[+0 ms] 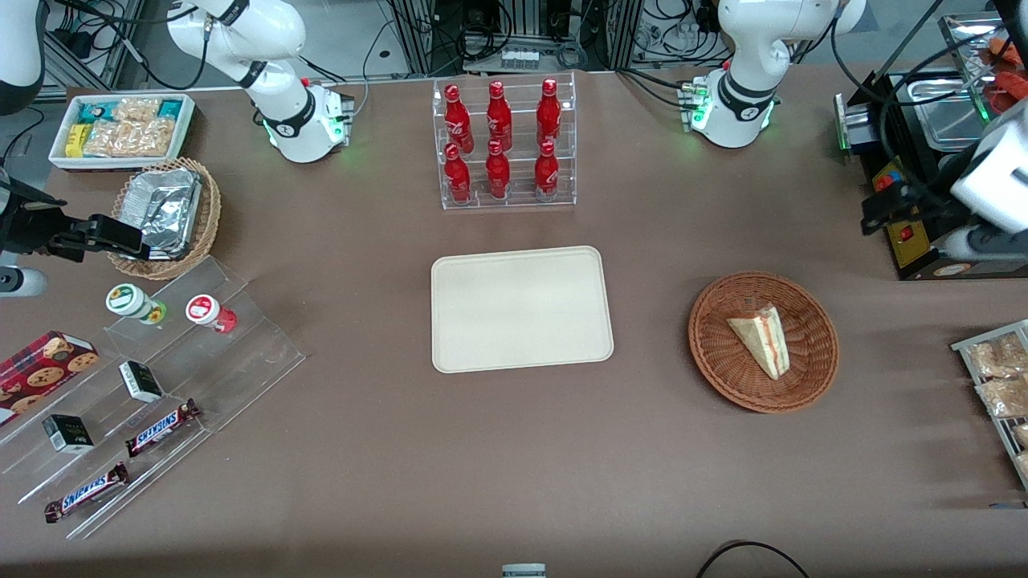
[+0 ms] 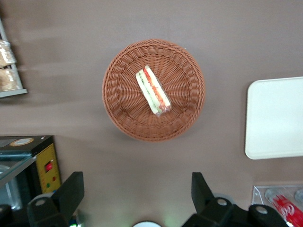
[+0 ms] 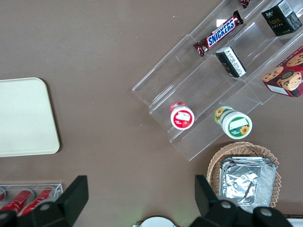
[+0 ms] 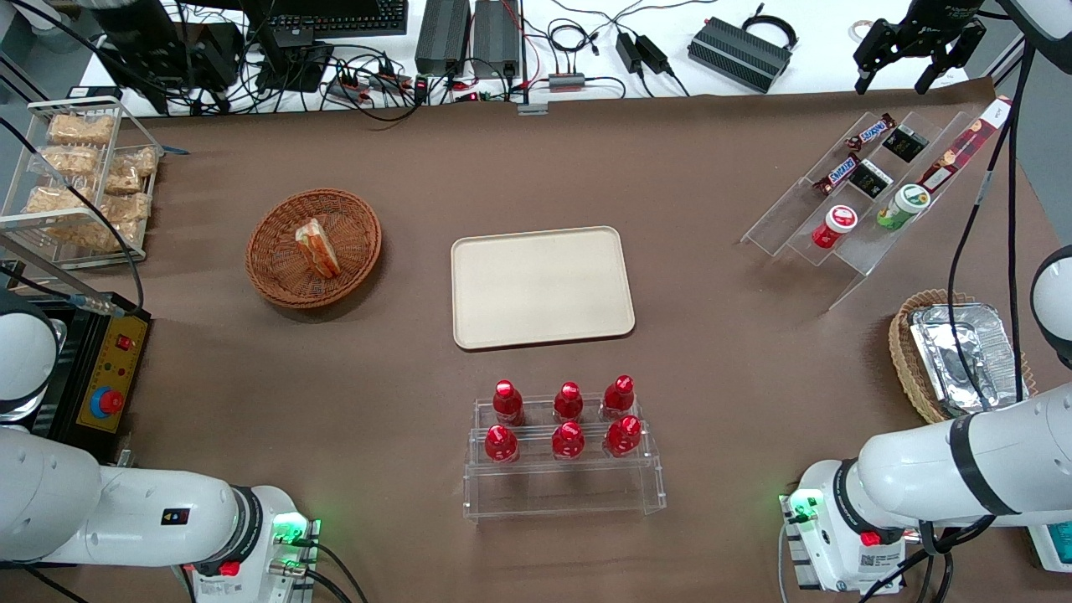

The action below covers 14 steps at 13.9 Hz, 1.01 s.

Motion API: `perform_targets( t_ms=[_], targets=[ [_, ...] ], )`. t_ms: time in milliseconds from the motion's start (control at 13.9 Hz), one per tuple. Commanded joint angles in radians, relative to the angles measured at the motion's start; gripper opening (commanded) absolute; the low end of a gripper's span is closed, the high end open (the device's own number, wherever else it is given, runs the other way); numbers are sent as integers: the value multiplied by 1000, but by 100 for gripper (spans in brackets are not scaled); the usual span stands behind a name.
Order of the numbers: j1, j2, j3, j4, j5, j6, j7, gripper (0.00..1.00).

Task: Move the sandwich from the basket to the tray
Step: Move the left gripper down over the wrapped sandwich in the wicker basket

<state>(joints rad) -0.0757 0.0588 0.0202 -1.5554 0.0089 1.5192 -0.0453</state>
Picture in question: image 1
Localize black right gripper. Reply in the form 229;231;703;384
0;181;150;264

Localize brown round wicker basket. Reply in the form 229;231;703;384
687;271;841;415

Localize light tan wicker basket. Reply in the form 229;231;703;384
106;157;222;281

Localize black cable loop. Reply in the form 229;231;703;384
694;539;813;578

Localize red cola bottle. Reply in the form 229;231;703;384
534;140;560;203
443;83;475;155
536;78;562;149
485;140;512;201
486;80;513;152
444;143;472;205

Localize white rectangular snack bin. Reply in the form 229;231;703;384
48;92;197;173

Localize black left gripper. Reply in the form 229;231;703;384
862;152;977;246

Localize black glass food warmer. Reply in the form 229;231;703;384
833;11;1028;282

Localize orange red food pieces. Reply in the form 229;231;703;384
983;35;1028;118

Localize triangular sandwich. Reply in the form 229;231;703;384
726;303;791;381

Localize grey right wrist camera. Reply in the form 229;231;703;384
0;268;47;299

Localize red chocolate chip cookie box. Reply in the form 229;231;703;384
0;330;100;427

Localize small black carton box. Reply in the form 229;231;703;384
41;413;96;455
118;360;165;404

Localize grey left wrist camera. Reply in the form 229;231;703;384
936;226;1028;263

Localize stainless steel pan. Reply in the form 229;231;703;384
910;69;990;154

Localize stack of foil containers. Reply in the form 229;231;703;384
118;168;202;261

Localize beige rectangular serving tray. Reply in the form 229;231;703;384
430;245;615;376

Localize clear acrylic stepped shelf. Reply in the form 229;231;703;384
0;255;307;541

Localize green lid yogurt cup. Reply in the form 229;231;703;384
105;283;169;326

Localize small clear cookie bag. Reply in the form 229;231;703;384
112;97;163;124

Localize clear acrylic bottle rack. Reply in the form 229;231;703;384
431;71;577;212

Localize Snickers chocolate bar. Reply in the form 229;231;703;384
124;398;202;459
43;462;131;524

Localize red lid yogurt cup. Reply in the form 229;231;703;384
185;294;239;335

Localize tray of packaged crackers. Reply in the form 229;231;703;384
951;319;1028;491

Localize large clear cookie bag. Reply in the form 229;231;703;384
84;118;177;159

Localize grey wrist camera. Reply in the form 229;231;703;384
0;268;47;299
936;226;1028;263

